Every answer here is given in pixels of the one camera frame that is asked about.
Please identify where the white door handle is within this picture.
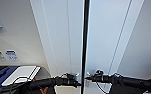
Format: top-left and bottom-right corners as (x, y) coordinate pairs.
(86, 71), (92, 88)
(75, 71), (81, 81)

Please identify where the white wardrobe door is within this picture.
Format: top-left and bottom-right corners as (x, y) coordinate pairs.
(88, 0), (146, 94)
(29, 0), (85, 94)

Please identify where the small white oval item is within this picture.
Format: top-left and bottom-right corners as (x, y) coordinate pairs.
(14, 76), (29, 84)

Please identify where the white wardrobe body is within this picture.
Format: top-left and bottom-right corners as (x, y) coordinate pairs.
(28, 0), (147, 94)

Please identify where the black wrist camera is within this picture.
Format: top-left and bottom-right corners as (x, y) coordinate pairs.
(62, 72), (73, 79)
(94, 68), (105, 76)

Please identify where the wall socket plate blue label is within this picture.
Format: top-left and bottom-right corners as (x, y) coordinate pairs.
(5, 49), (19, 63)

